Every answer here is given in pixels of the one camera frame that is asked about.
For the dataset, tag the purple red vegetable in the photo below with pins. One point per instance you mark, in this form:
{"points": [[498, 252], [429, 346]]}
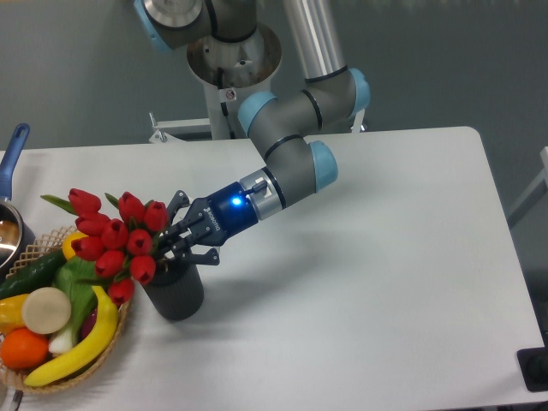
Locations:
{"points": [[88, 324]]}

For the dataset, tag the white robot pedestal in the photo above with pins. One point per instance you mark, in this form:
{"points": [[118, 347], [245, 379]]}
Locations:
{"points": [[229, 73]]}

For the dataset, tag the white metal frame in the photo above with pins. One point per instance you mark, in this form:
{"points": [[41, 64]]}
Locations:
{"points": [[530, 196]]}

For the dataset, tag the black device at table edge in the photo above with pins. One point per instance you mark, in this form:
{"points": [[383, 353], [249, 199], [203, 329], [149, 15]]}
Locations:
{"points": [[533, 365]]}

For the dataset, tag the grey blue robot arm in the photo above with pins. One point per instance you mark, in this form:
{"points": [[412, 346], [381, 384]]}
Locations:
{"points": [[293, 168]]}

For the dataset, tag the woven wicker basket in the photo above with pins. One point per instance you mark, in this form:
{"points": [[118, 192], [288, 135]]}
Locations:
{"points": [[15, 380]]}

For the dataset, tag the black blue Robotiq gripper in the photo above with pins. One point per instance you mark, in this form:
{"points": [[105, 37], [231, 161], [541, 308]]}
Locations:
{"points": [[216, 218]]}

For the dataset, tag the yellow squash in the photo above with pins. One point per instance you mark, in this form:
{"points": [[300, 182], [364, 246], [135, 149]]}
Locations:
{"points": [[67, 248]]}

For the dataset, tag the blue handled saucepan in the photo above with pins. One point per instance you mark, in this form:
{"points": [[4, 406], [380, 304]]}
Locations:
{"points": [[15, 234]]}

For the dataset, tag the red tulip bouquet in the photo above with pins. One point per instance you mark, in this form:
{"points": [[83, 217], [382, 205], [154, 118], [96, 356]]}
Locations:
{"points": [[124, 248]]}

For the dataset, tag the yellow banana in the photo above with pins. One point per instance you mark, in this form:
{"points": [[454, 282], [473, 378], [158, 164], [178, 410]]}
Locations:
{"points": [[85, 351]]}

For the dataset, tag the dark grey ribbed vase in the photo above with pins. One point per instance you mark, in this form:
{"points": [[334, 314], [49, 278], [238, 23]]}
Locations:
{"points": [[176, 291]]}

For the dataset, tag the yellow bell pepper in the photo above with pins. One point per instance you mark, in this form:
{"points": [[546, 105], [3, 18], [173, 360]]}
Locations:
{"points": [[11, 313]]}

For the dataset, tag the green cucumber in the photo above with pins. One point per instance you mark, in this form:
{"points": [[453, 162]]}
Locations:
{"points": [[35, 275]]}

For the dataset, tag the orange fruit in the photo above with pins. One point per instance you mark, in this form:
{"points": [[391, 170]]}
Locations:
{"points": [[24, 349]]}

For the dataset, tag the green bok choy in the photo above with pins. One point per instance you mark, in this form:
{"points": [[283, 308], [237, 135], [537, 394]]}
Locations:
{"points": [[75, 280]]}

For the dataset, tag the beige round disc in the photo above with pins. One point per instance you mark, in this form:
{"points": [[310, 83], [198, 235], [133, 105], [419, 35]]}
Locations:
{"points": [[46, 310]]}

